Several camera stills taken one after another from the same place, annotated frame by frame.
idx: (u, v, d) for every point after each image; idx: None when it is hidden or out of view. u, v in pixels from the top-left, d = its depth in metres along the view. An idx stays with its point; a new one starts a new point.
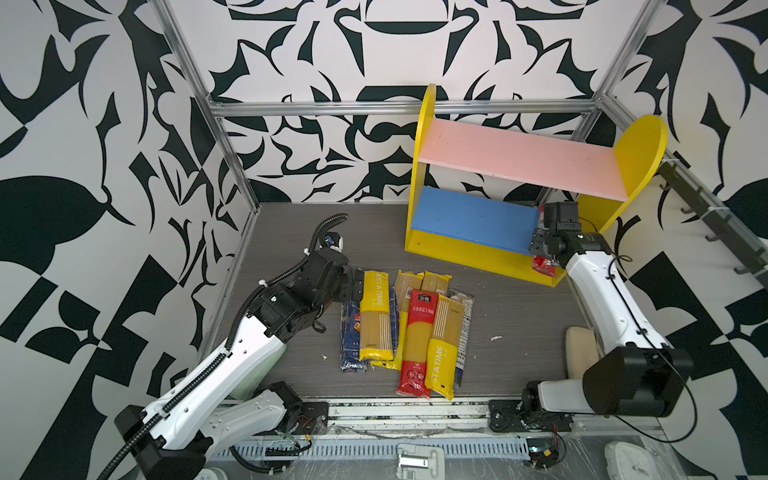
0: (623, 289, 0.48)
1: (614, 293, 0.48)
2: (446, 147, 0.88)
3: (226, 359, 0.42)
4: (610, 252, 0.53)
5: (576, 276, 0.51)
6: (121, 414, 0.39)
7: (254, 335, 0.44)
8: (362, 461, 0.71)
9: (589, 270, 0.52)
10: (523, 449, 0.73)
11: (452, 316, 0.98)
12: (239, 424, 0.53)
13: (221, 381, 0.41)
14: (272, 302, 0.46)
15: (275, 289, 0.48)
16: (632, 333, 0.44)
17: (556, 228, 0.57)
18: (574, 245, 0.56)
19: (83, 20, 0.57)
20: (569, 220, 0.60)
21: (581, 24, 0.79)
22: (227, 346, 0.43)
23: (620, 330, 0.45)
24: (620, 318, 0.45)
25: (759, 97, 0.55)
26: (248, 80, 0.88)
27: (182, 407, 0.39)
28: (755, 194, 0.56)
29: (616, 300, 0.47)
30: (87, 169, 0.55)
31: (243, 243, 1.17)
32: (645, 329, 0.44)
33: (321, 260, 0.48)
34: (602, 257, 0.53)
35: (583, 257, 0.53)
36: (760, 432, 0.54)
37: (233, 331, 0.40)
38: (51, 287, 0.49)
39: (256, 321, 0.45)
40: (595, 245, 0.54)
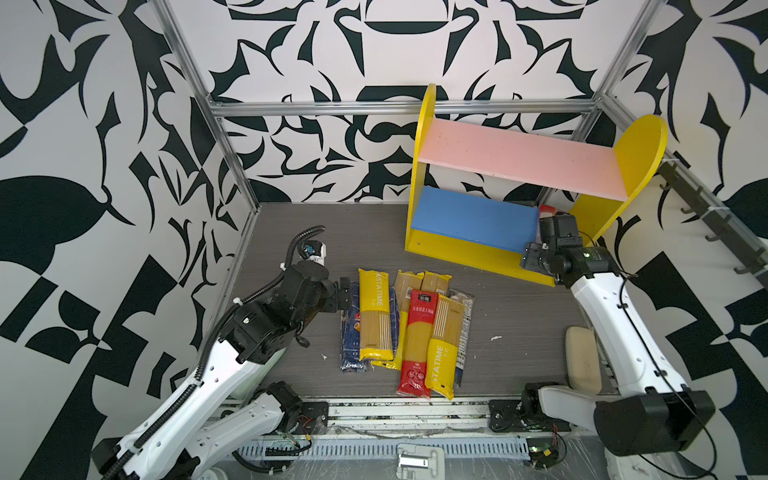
0: (637, 319, 0.45)
1: (628, 324, 0.44)
2: (446, 147, 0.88)
3: (198, 388, 0.40)
4: (620, 274, 0.49)
5: (585, 303, 0.51)
6: (97, 448, 0.38)
7: (225, 363, 0.42)
8: (362, 461, 0.71)
9: (599, 297, 0.48)
10: (523, 449, 0.73)
11: (452, 316, 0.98)
12: (228, 436, 0.52)
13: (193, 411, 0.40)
14: (245, 324, 0.44)
15: (249, 308, 0.45)
16: (651, 376, 0.40)
17: (558, 243, 0.58)
18: (581, 265, 0.50)
19: (83, 20, 0.57)
20: (569, 234, 0.56)
21: (581, 24, 0.79)
22: (198, 376, 0.41)
23: (639, 373, 0.41)
24: (636, 357, 0.42)
25: (759, 97, 0.55)
26: (248, 80, 0.88)
27: (155, 442, 0.38)
28: (756, 194, 0.56)
29: (630, 334, 0.44)
30: (87, 169, 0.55)
31: (243, 243, 1.17)
32: (664, 371, 0.41)
33: (297, 275, 0.45)
34: (614, 281, 0.48)
35: (591, 281, 0.49)
36: (760, 432, 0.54)
37: (205, 358, 0.43)
38: (51, 287, 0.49)
39: (228, 347, 0.43)
40: (603, 263, 0.50)
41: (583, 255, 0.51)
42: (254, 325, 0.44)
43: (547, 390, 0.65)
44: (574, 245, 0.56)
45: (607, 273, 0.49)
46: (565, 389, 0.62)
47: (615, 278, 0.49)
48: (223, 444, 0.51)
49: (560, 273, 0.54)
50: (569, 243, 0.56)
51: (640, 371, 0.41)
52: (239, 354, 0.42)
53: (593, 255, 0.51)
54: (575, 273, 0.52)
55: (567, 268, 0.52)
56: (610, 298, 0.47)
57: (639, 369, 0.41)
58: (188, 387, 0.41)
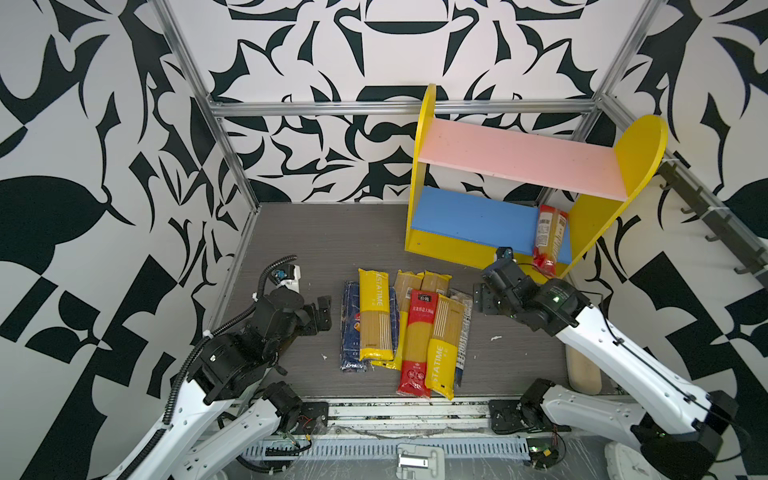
0: (635, 349, 0.44)
1: (633, 358, 0.43)
2: (446, 148, 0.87)
3: (167, 431, 0.40)
4: (592, 302, 0.48)
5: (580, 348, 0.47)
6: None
7: (193, 404, 0.41)
8: (362, 461, 0.71)
9: (595, 343, 0.45)
10: (523, 449, 0.73)
11: (452, 317, 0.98)
12: (218, 455, 0.53)
13: (163, 455, 0.39)
14: (212, 361, 0.42)
15: (219, 343, 0.44)
16: (684, 405, 0.40)
17: (517, 294, 0.53)
18: (561, 315, 0.47)
19: (83, 20, 0.57)
20: (519, 278, 0.53)
21: (580, 24, 0.79)
22: (167, 420, 0.41)
23: (676, 410, 0.40)
24: (663, 392, 0.41)
25: (759, 97, 0.55)
26: (247, 80, 0.88)
27: None
28: (756, 194, 0.56)
29: (642, 370, 0.42)
30: (87, 169, 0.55)
31: (242, 243, 1.17)
32: (690, 396, 0.40)
33: (269, 306, 0.44)
34: (594, 319, 0.46)
35: (577, 328, 0.46)
36: (760, 431, 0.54)
37: (173, 401, 0.42)
38: (51, 287, 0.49)
39: (195, 389, 0.41)
40: (572, 301, 0.48)
41: (553, 300, 0.48)
42: (223, 361, 0.42)
43: (550, 402, 0.64)
44: (530, 289, 0.53)
45: (580, 309, 0.47)
46: (571, 400, 0.61)
47: (591, 311, 0.47)
48: (215, 463, 0.52)
49: (541, 327, 0.49)
50: (524, 289, 0.53)
51: (677, 409, 0.40)
52: (206, 395, 0.41)
53: (563, 295, 0.49)
54: (554, 323, 0.48)
55: (544, 320, 0.47)
56: (606, 338, 0.45)
57: (675, 407, 0.40)
58: (157, 431, 0.40)
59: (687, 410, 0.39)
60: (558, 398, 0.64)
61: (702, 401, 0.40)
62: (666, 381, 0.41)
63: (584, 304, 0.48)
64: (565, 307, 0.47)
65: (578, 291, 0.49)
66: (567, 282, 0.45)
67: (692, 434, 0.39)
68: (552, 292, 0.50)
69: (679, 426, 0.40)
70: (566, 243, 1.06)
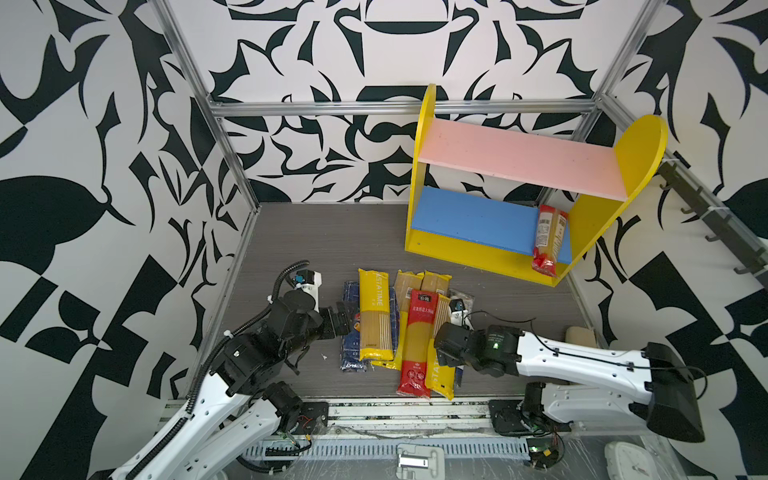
0: (573, 350, 0.50)
1: (573, 358, 0.49)
2: (446, 147, 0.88)
3: (188, 422, 0.43)
4: (523, 333, 0.55)
5: (537, 371, 0.51)
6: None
7: (216, 396, 0.44)
8: (362, 461, 0.71)
9: (540, 362, 0.51)
10: (523, 449, 0.73)
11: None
12: (218, 456, 0.53)
13: (184, 443, 0.42)
14: (235, 357, 0.46)
15: (239, 341, 0.48)
16: (631, 376, 0.44)
17: (471, 352, 0.58)
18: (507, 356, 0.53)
19: (83, 20, 0.57)
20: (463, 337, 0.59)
21: (580, 24, 0.79)
22: (189, 409, 0.43)
23: (628, 383, 0.44)
24: (611, 373, 0.46)
25: (759, 97, 0.55)
26: (248, 80, 0.88)
27: (146, 474, 0.40)
28: (756, 194, 0.56)
29: (586, 364, 0.47)
30: (87, 169, 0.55)
31: (242, 243, 1.17)
32: (630, 365, 0.45)
33: (283, 309, 0.47)
34: (531, 345, 0.53)
35: (523, 361, 0.52)
36: (760, 431, 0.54)
37: (196, 392, 0.45)
38: (51, 287, 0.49)
39: (217, 381, 0.45)
40: (509, 340, 0.55)
41: (495, 348, 0.55)
42: (244, 358, 0.46)
43: (551, 406, 0.63)
44: (477, 341, 0.60)
45: (518, 344, 0.54)
46: (567, 397, 0.61)
47: (527, 339, 0.54)
48: (214, 464, 0.52)
49: (501, 371, 0.53)
50: (475, 343, 0.59)
51: (628, 382, 0.44)
52: (229, 387, 0.44)
53: (499, 341, 0.55)
54: (507, 364, 0.53)
55: (500, 368, 0.53)
56: (546, 354, 0.51)
57: (627, 382, 0.44)
58: (180, 419, 0.43)
59: (636, 378, 0.44)
60: (556, 399, 0.63)
61: (641, 363, 0.45)
62: (608, 362, 0.47)
63: (517, 336, 0.55)
64: (504, 349, 0.54)
65: (509, 329, 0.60)
66: (498, 327, 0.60)
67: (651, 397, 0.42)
68: (492, 342, 0.56)
69: (642, 396, 0.43)
70: (566, 243, 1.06)
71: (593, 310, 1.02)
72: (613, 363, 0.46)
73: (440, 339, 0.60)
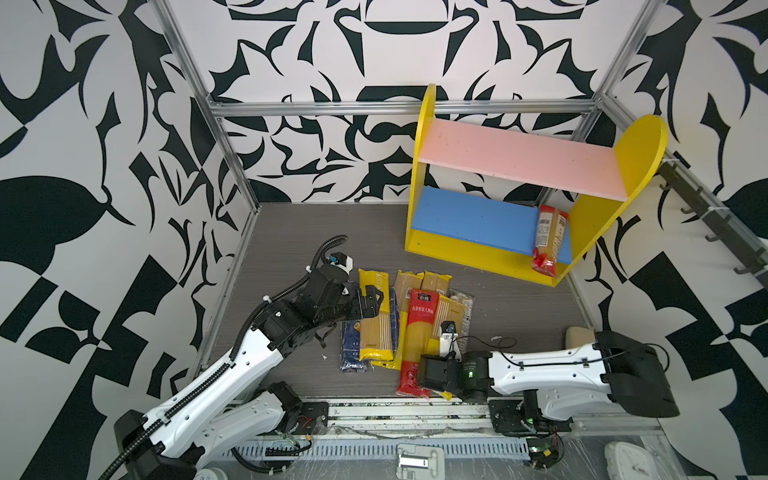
0: (534, 360, 0.52)
1: (535, 366, 0.51)
2: (446, 147, 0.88)
3: (230, 369, 0.44)
4: (491, 355, 0.57)
5: (514, 388, 0.52)
6: (119, 421, 0.39)
7: (257, 349, 0.46)
8: (362, 461, 0.71)
9: (510, 380, 0.52)
10: (523, 449, 0.73)
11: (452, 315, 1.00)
12: (231, 431, 0.52)
13: (224, 388, 0.43)
14: (277, 317, 0.49)
15: (279, 304, 0.51)
16: (589, 372, 0.45)
17: (452, 382, 0.60)
18: (479, 382, 0.55)
19: (83, 20, 0.57)
20: (441, 370, 0.60)
21: (581, 24, 0.79)
22: (232, 357, 0.45)
23: (587, 381, 0.45)
24: (571, 374, 0.47)
25: (759, 97, 0.55)
26: (248, 80, 0.88)
27: (183, 415, 0.40)
28: (757, 194, 0.56)
29: (547, 369, 0.49)
30: (87, 169, 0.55)
31: (243, 243, 1.17)
32: (585, 361, 0.47)
33: (322, 278, 0.50)
34: (500, 364, 0.55)
35: (496, 384, 0.53)
36: (760, 432, 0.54)
37: (239, 343, 0.46)
38: (51, 287, 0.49)
39: (260, 335, 0.47)
40: (480, 366, 0.57)
41: (470, 376, 0.57)
42: (282, 321, 0.49)
43: (548, 408, 0.63)
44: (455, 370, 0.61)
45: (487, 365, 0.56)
46: (557, 396, 0.61)
47: (495, 359, 0.56)
48: (228, 437, 0.52)
49: (484, 397, 0.55)
50: (454, 372, 0.61)
51: (586, 380, 0.45)
52: (270, 343, 0.46)
53: (473, 368, 0.57)
54: (486, 388, 0.54)
55: (481, 394, 0.55)
56: (514, 370, 0.52)
57: (586, 379, 0.45)
58: (222, 365, 0.44)
59: (592, 374, 0.45)
60: (549, 401, 0.63)
61: (593, 357, 0.46)
62: (566, 363, 0.48)
63: (488, 358, 0.57)
64: (479, 375, 0.56)
65: (479, 353, 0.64)
66: (469, 354, 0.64)
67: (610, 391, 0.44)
68: (467, 371, 0.58)
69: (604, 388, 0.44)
70: (566, 243, 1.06)
71: (593, 310, 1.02)
72: (570, 363, 0.48)
73: (423, 376, 0.59)
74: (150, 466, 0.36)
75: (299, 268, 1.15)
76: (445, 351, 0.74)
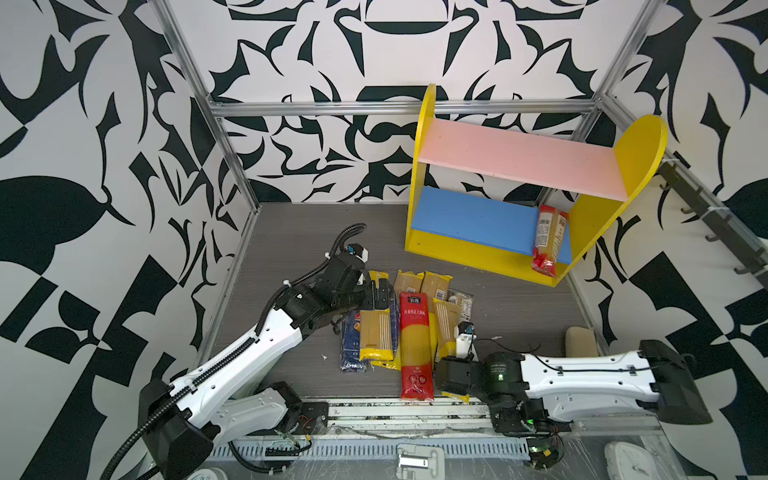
0: (575, 365, 0.50)
1: (580, 371, 0.49)
2: (446, 146, 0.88)
3: (254, 344, 0.45)
4: (524, 358, 0.54)
5: (546, 393, 0.50)
6: (145, 389, 0.40)
7: (281, 326, 0.47)
8: (362, 461, 0.71)
9: (547, 385, 0.50)
10: (523, 449, 0.73)
11: (451, 316, 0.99)
12: (244, 416, 0.53)
13: (248, 363, 0.44)
14: (298, 299, 0.51)
15: (299, 288, 0.52)
16: (636, 380, 0.45)
17: (475, 383, 0.56)
18: (510, 386, 0.52)
19: (83, 20, 0.57)
20: (464, 373, 0.56)
21: (581, 24, 0.79)
22: (257, 332, 0.46)
23: (634, 388, 0.45)
24: (617, 381, 0.46)
25: (759, 97, 0.55)
26: (248, 80, 0.88)
27: (210, 384, 0.41)
28: (757, 194, 0.56)
29: (589, 376, 0.48)
30: (87, 169, 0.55)
31: (243, 243, 1.17)
32: (631, 368, 0.46)
33: (341, 264, 0.52)
34: (534, 367, 0.52)
35: (530, 389, 0.51)
36: (760, 432, 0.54)
37: (263, 320, 0.48)
38: (51, 287, 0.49)
39: (283, 314, 0.49)
40: (510, 368, 0.54)
41: (500, 379, 0.53)
42: (303, 302, 0.50)
43: (555, 409, 0.63)
44: (480, 371, 0.58)
45: (519, 367, 0.53)
46: (570, 398, 0.61)
47: (529, 362, 0.53)
48: (240, 422, 0.52)
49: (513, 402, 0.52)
50: (479, 375, 0.57)
51: (634, 387, 0.45)
52: (292, 321, 0.48)
53: (504, 371, 0.54)
54: (517, 394, 0.51)
55: (510, 399, 0.52)
56: (552, 374, 0.50)
57: (633, 387, 0.45)
58: (247, 339, 0.46)
59: (640, 382, 0.44)
60: (559, 403, 0.62)
61: (641, 365, 0.46)
62: (611, 370, 0.47)
63: (519, 361, 0.54)
64: (510, 377, 0.53)
65: (509, 355, 0.55)
66: (498, 355, 0.56)
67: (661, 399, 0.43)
68: (496, 374, 0.55)
69: (649, 397, 0.44)
70: (566, 243, 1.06)
71: (592, 310, 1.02)
72: (617, 370, 0.47)
73: (444, 378, 0.57)
74: (177, 432, 0.37)
75: (298, 269, 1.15)
76: (463, 353, 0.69)
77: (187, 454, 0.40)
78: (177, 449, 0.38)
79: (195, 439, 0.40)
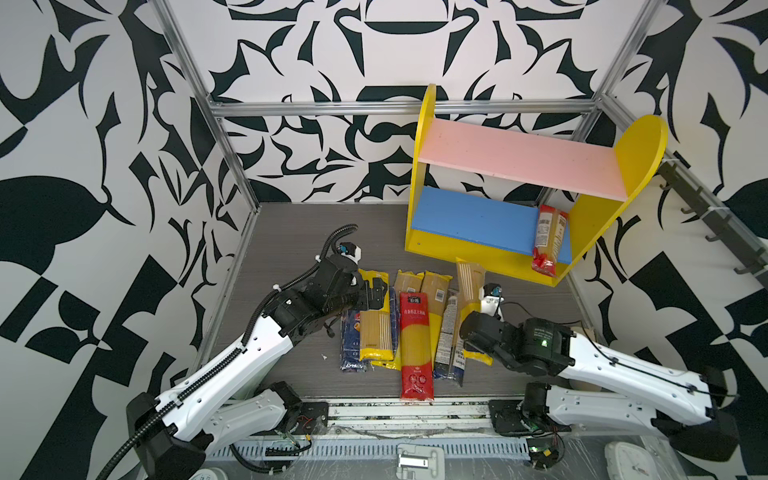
0: (630, 362, 0.45)
1: (639, 373, 0.44)
2: (445, 148, 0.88)
3: (241, 354, 0.44)
4: (575, 336, 0.48)
5: (584, 378, 0.47)
6: (131, 402, 0.39)
7: (268, 335, 0.46)
8: (362, 461, 0.71)
9: (595, 369, 0.45)
10: (523, 449, 0.73)
11: (476, 276, 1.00)
12: (240, 421, 0.53)
13: (235, 374, 0.43)
14: (286, 305, 0.49)
15: (289, 293, 0.51)
16: (692, 399, 0.42)
17: (506, 346, 0.51)
18: (553, 357, 0.46)
19: (83, 21, 0.57)
20: (496, 330, 0.51)
21: (580, 24, 0.79)
22: (244, 342, 0.45)
23: (687, 406, 0.42)
24: (671, 393, 0.43)
25: (759, 97, 0.55)
26: (248, 80, 0.88)
27: (196, 398, 0.40)
28: (757, 194, 0.56)
29: (642, 379, 0.44)
30: (87, 169, 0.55)
31: (243, 243, 1.17)
32: (690, 387, 0.43)
33: (331, 266, 0.51)
34: (586, 349, 0.47)
35: (574, 365, 0.45)
36: (761, 432, 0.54)
37: (250, 329, 0.47)
38: (51, 287, 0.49)
39: (271, 322, 0.47)
40: (556, 340, 0.48)
41: (542, 346, 0.48)
42: (292, 309, 0.49)
43: (558, 410, 0.63)
44: (512, 333, 0.52)
45: (567, 343, 0.48)
46: (576, 402, 0.61)
47: (578, 342, 0.48)
48: (233, 429, 0.51)
49: (543, 371, 0.47)
50: (509, 336, 0.52)
51: (688, 404, 0.42)
52: (281, 329, 0.47)
53: (549, 339, 0.48)
54: (554, 365, 0.47)
55: (543, 366, 0.47)
56: (603, 362, 0.45)
57: (687, 404, 0.42)
58: (234, 350, 0.44)
59: (696, 402, 0.42)
60: (564, 404, 0.62)
61: (701, 387, 0.43)
62: (668, 381, 0.43)
63: (569, 337, 0.48)
64: (554, 348, 0.47)
65: (557, 327, 0.49)
66: (544, 321, 0.50)
67: (711, 425, 0.41)
68: (540, 339, 0.49)
69: (696, 419, 0.42)
70: (566, 243, 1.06)
71: (593, 310, 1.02)
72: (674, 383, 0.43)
73: (469, 329, 0.53)
74: (163, 448, 0.36)
75: (298, 269, 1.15)
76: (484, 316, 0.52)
77: (176, 466, 0.40)
78: (163, 465, 0.37)
79: (182, 454, 0.39)
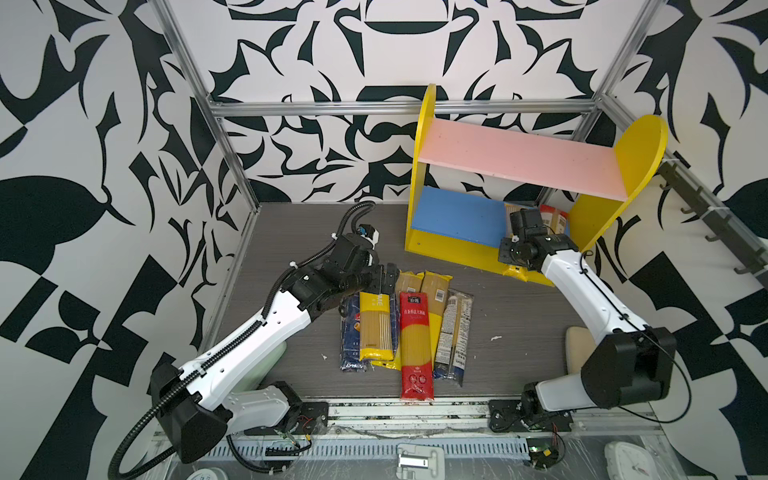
0: (599, 281, 0.51)
1: (593, 287, 0.50)
2: (447, 147, 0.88)
3: (261, 327, 0.44)
4: (577, 250, 0.57)
5: (555, 277, 0.57)
6: (154, 373, 0.40)
7: (288, 308, 0.46)
8: (362, 461, 0.71)
9: (562, 267, 0.55)
10: (523, 449, 0.73)
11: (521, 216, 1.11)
12: (253, 406, 0.54)
13: (254, 347, 0.43)
14: (304, 280, 0.49)
15: (306, 269, 0.51)
16: (616, 321, 0.45)
17: (528, 234, 0.66)
18: (544, 248, 0.59)
19: (83, 20, 0.57)
20: (534, 225, 0.64)
21: (580, 23, 0.78)
22: (263, 315, 0.45)
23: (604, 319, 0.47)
24: (601, 308, 0.48)
25: (759, 96, 0.55)
26: (248, 80, 0.88)
27: (219, 368, 0.41)
28: (756, 194, 0.56)
29: (593, 290, 0.50)
30: (87, 170, 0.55)
31: (243, 243, 1.17)
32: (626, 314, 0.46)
33: (348, 244, 0.51)
34: (572, 254, 0.56)
35: (554, 256, 0.57)
36: (760, 432, 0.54)
37: (269, 302, 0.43)
38: (51, 287, 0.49)
39: (290, 296, 0.48)
40: (562, 244, 0.58)
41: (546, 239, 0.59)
42: (310, 284, 0.49)
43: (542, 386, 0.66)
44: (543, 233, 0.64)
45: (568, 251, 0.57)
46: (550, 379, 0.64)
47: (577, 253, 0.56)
48: (247, 412, 0.52)
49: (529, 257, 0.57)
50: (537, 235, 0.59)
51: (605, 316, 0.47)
52: (299, 303, 0.47)
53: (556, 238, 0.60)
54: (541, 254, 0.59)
55: (533, 253, 0.60)
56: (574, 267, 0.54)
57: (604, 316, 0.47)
58: (254, 322, 0.45)
59: (613, 322, 0.45)
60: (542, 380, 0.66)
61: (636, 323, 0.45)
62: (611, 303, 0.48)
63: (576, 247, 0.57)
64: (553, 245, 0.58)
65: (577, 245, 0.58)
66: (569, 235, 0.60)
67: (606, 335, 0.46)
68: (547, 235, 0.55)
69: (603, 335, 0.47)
70: None
71: None
72: (614, 304, 0.47)
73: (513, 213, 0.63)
74: (189, 415, 0.37)
75: None
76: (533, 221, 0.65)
77: (202, 433, 0.40)
78: (188, 433, 0.38)
79: (206, 423, 0.40)
